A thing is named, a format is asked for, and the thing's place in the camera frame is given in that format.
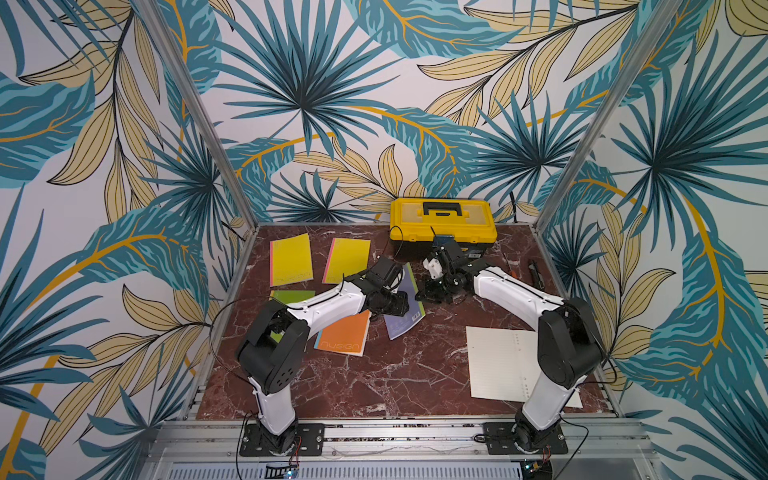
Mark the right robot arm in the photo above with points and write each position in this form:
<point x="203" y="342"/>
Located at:
<point x="568" y="349"/>

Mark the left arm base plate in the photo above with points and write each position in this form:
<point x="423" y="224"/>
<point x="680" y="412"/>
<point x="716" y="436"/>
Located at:
<point x="305" y="438"/>

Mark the orange handle screwdriver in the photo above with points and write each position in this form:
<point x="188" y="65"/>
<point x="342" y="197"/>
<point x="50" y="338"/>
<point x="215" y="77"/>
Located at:
<point x="509" y="266"/>

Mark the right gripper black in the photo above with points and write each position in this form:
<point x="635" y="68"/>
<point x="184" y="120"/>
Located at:
<point x="438" y="285"/>

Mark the yellow black toolbox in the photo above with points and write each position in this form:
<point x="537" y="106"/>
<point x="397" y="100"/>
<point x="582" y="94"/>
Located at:
<point x="416" y="224"/>

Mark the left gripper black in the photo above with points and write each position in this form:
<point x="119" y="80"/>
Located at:
<point x="400" y="307"/>

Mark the yellow cover notebook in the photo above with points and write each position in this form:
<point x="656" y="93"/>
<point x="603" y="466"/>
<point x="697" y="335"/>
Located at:
<point x="290" y="260"/>
<point x="346" y="257"/>

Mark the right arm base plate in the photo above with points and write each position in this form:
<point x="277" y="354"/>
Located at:
<point x="509" y="438"/>

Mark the aluminium front rail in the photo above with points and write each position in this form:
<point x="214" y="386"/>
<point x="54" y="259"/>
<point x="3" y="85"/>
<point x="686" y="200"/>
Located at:
<point x="588" y="447"/>

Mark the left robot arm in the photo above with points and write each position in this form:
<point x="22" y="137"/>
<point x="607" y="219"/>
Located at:
<point x="274" y="347"/>

